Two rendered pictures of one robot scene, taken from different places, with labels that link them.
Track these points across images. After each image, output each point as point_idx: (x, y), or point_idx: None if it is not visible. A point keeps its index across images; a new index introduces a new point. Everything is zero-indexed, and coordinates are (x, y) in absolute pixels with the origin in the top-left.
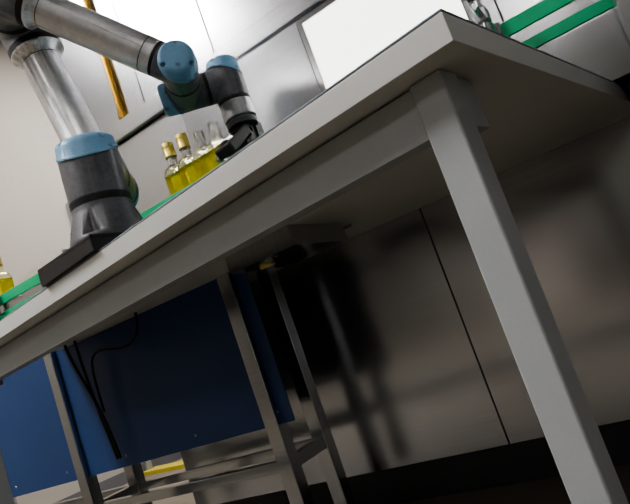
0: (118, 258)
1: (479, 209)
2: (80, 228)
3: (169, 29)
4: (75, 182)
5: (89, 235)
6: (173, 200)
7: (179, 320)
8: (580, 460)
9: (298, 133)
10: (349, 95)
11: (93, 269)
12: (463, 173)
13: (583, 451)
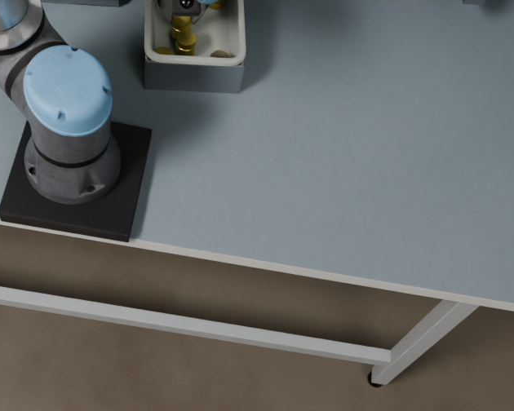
0: (157, 250)
1: (460, 315)
2: (74, 188)
3: None
4: (77, 152)
5: (128, 236)
6: (263, 262)
7: None
8: (416, 354)
9: (408, 291)
10: (455, 298)
11: (109, 240)
12: (467, 307)
13: (419, 353)
